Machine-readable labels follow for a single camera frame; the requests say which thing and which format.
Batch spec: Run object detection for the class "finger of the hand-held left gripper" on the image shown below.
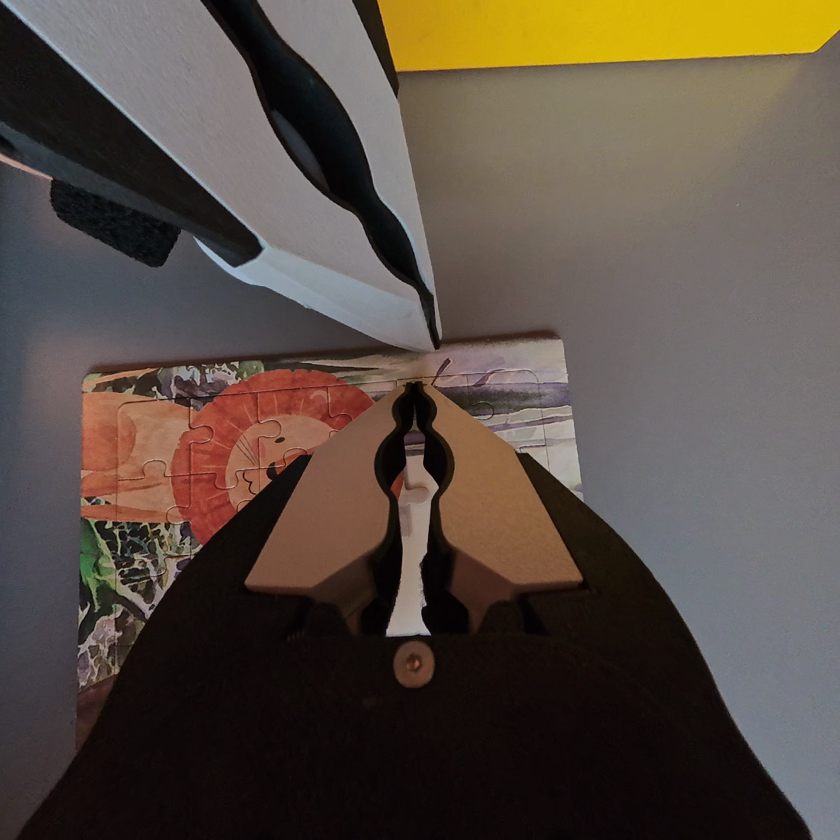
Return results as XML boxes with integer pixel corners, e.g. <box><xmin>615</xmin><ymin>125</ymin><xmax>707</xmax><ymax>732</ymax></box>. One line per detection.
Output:
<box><xmin>262</xmin><ymin>0</ymin><xmax>439</xmax><ymax>329</ymax></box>
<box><xmin>13</xmin><ymin>0</ymin><xmax>441</xmax><ymax>352</ymax></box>

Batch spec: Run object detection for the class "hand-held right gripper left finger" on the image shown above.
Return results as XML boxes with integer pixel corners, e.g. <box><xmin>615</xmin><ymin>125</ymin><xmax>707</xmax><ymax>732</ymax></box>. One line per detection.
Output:
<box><xmin>244</xmin><ymin>384</ymin><xmax>416</xmax><ymax>634</ymax></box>

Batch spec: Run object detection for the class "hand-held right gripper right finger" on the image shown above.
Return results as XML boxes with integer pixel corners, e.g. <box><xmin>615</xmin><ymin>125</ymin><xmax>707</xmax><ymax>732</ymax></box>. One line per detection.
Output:
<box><xmin>420</xmin><ymin>384</ymin><xmax>585</xmax><ymax>634</ymax></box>

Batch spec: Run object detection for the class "partly assembled jigsaw puzzle board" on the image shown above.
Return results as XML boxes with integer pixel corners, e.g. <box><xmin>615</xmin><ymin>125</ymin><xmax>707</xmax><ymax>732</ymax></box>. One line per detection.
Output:
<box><xmin>75</xmin><ymin>331</ymin><xmax>585</xmax><ymax>749</ymax></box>

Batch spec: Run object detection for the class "yellow plastic bin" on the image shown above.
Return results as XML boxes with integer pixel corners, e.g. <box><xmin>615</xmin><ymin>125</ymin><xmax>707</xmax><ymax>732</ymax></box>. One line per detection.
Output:
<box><xmin>377</xmin><ymin>0</ymin><xmax>834</xmax><ymax>72</ymax></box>

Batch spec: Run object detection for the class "grey desk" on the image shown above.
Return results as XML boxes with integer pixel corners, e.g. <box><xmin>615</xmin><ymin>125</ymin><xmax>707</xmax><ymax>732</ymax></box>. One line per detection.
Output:
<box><xmin>0</xmin><ymin>66</ymin><xmax>840</xmax><ymax>840</ymax></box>

